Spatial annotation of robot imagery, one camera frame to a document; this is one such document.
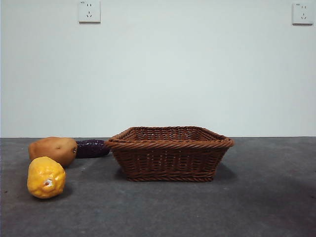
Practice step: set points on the brown wicker basket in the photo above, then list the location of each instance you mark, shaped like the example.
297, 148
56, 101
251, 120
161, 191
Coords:
168, 160

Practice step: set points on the purple eggplant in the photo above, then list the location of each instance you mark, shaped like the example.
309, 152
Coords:
91, 149

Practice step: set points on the brown potato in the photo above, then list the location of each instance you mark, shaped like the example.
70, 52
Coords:
53, 148

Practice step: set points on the yellow bumpy vegetable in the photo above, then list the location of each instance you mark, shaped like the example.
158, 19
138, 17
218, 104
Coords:
45, 177

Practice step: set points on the white wall power socket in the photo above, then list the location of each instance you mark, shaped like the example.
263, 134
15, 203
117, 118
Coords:
301, 14
89, 12

